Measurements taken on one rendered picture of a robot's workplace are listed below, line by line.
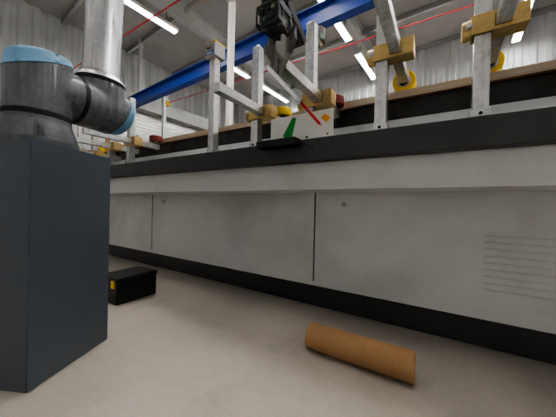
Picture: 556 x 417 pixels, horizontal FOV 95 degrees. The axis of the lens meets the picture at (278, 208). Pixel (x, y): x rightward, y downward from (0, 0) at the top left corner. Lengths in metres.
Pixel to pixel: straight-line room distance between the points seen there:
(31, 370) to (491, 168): 1.25
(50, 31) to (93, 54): 8.20
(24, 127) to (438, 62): 8.74
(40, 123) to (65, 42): 8.45
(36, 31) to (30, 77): 8.27
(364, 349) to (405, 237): 0.44
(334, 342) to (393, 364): 0.16
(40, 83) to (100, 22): 0.33
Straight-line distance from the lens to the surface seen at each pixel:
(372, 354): 0.84
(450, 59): 8.94
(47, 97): 0.98
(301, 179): 0.98
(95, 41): 1.17
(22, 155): 0.85
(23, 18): 9.29
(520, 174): 0.89
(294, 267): 1.24
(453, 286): 1.10
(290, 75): 0.82
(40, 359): 0.94
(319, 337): 0.88
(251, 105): 1.04
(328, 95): 0.99
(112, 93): 1.10
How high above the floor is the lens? 0.46
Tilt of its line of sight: level
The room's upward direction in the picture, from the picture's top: 1 degrees clockwise
